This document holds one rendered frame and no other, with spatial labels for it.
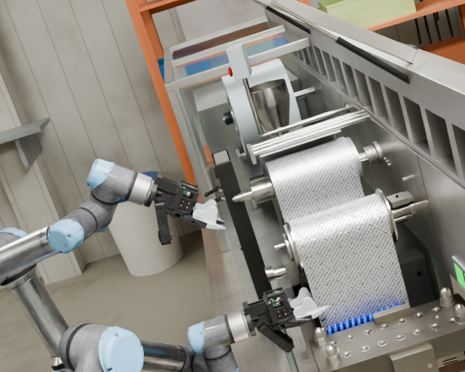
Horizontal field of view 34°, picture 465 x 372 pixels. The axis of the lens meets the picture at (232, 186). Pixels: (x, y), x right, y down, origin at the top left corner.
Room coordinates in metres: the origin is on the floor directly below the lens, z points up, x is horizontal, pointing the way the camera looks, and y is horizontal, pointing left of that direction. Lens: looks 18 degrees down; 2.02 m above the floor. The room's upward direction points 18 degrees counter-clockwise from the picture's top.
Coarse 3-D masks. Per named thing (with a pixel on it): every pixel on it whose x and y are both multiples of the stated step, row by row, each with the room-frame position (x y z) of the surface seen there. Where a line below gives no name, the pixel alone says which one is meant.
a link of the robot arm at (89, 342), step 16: (80, 336) 1.52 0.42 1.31; (96, 336) 1.49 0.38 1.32; (112, 336) 1.47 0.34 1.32; (128, 336) 1.48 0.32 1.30; (80, 352) 1.49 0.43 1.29; (96, 352) 1.45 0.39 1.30; (112, 352) 1.44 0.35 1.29; (128, 352) 1.47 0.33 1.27; (80, 368) 1.46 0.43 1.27; (96, 368) 1.44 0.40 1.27; (112, 368) 1.43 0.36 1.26; (128, 368) 1.45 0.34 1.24
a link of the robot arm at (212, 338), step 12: (204, 324) 1.72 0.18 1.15; (216, 324) 1.71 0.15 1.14; (228, 324) 1.70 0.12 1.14; (192, 336) 1.70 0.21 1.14; (204, 336) 1.69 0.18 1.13; (216, 336) 1.69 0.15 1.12; (228, 336) 1.69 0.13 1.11; (192, 348) 1.69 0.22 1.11; (204, 348) 1.69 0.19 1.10; (216, 348) 1.69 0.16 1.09; (228, 348) 1.71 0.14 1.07
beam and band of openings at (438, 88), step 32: (320, 32) 2.48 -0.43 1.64; (320, 64) 2.72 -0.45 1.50; (352, 64) 2.11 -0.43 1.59; (416, 64) 1.57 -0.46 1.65; (448, 64) 1.48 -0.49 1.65; (352, 96) 2.26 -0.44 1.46; (384, 96) 1.83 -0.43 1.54; (416, 96) 1.53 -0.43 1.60; (448, 96) 1.33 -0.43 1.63; (416, 128) 1.66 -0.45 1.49; (448, 128) 1.38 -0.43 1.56; (448, 160) 1.48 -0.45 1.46
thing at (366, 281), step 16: (352, 256) 1.72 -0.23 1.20; (368, 256) 1.72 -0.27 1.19; (384, 256) 1.72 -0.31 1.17; (320, 272) 1.72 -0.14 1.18; (336, 272) 1.72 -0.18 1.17; (352, 272) 1.72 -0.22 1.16; (368, 272) 1.72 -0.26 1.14; (384, 272) 1.72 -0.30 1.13; (400, 272) 1.72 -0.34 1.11; (320, 288) 1.72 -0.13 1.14; (336, 288) 1.72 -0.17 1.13; (352, 288) 1.72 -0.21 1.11; (368, 288) 1.72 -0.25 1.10; (384, 288) 1.72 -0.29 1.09; (400, 288) 1.72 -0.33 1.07; (320, 304) 1.72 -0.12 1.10; (336, 304) 1.72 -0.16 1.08; (352, 304) 1.72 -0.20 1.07; (368, 304) 1.72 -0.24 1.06; (384, 304) 1.72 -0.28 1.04; (320, 320) 1.72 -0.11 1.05; (336, 320) 1.72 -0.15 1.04
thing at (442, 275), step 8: (368, 192) 2.37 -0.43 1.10; (400, 224) 2.01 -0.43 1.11; (400, 232) 2.04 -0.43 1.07; (408, 232) 1.93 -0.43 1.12; (400, 240) 2.06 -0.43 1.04; (408, 240) 1.95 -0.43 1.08; (416, 240) 1.85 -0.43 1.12; (400, 248) 2.09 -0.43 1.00; (408, 248) 1.98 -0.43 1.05; (424, 248) 1.79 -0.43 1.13; (424, 256) 1.81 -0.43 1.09; (432, 256) 1.74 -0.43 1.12; (432, 264) 1.75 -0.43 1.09; (440, 264) 1.74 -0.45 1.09; (432, 272) 1.77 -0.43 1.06; (440, 272) 1.74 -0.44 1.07; (448, 272) 1.74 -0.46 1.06; (432, 280) 1.79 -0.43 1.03; (440, 280) 1.74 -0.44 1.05; (448, 280) 1.74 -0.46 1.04; (440, 288) 1.74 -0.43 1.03
